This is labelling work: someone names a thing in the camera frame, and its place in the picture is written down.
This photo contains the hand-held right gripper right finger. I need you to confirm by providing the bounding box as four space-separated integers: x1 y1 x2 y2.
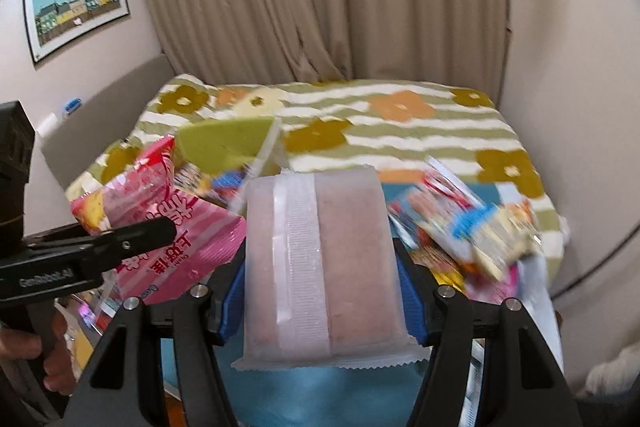
392 239 583 427

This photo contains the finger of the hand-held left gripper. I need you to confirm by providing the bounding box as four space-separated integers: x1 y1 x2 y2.
27 217 178 260

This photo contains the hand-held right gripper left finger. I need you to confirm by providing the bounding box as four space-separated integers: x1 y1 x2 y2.
62 264 248 427

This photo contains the pink striped snack bag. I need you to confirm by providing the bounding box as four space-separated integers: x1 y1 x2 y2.
70 134 248 308

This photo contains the translucent pink snack packet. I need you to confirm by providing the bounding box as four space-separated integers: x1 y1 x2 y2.
230 166 421 370

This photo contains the person's left hand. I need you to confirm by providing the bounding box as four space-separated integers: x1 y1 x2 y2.
0 307 77 395

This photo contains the small colourful snack packet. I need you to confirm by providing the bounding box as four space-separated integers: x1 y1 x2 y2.
172 162 251 210

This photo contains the pile of colourful snack packets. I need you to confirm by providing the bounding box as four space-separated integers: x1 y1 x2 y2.
387 157 543 303

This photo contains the blue patterned cloth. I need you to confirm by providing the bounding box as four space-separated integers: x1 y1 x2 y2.
160 179 506 427

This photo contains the beige headboard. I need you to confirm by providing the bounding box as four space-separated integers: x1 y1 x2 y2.
36 53 173 190

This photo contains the green snack packet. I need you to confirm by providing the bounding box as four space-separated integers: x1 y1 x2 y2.
177 116 283 172

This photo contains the floral striped blanket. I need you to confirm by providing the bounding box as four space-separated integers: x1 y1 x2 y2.
65 74 571 288

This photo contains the white fluffy object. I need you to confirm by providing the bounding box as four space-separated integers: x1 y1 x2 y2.
575 342 640 400

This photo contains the black cable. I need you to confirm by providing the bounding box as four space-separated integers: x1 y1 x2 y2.
550 247 640 300

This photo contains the framed wall picture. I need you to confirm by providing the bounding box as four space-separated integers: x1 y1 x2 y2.
22 0 132 66

